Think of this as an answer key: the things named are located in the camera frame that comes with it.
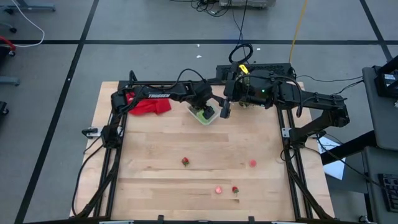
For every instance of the white paper sheet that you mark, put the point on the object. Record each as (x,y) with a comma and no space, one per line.
(335,169)

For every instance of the pink toy peach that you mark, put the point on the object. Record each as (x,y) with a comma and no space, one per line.
(252,163)
(218,189)

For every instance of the black floor object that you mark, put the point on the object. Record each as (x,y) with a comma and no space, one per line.
(3,108)

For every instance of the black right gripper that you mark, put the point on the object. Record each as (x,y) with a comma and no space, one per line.
(237,91)

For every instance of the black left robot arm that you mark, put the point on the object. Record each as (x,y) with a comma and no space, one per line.
(161,93)

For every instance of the grey desk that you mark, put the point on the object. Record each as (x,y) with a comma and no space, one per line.
(382,124)

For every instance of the black metal table frame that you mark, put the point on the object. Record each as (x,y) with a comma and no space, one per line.
(124,83)

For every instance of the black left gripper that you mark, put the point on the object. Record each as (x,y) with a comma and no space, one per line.
(202,96)

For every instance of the black perforated computer case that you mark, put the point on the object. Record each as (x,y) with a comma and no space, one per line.
(280,70)

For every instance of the black desk device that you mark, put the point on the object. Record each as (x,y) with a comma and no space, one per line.
(387,87)

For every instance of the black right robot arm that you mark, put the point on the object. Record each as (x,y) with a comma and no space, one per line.
(317,99)

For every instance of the red toy strawberry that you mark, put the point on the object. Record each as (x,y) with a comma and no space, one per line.
(235,189)
(185,161)

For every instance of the red cloth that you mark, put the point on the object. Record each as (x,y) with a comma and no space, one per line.
(149,107)

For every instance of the black keyboard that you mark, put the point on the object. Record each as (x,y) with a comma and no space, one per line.
(390,193)

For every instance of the red cart part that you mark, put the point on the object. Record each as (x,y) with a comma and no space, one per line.
(7,42)

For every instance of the green toy starfruit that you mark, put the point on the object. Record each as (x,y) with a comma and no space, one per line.
(201,117)

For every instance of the black caster wheel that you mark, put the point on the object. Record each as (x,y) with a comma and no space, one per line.
(13,30)

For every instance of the black diagonal beam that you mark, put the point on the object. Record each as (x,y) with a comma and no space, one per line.
(348,148)

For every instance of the grey metal stand base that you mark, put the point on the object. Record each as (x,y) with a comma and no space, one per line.
(34,7)
(9,81)

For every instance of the clear plastic tupperware container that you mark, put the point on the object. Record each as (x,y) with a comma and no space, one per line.
(209,122)

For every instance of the grey device box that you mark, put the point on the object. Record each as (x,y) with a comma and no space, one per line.
(245,3)

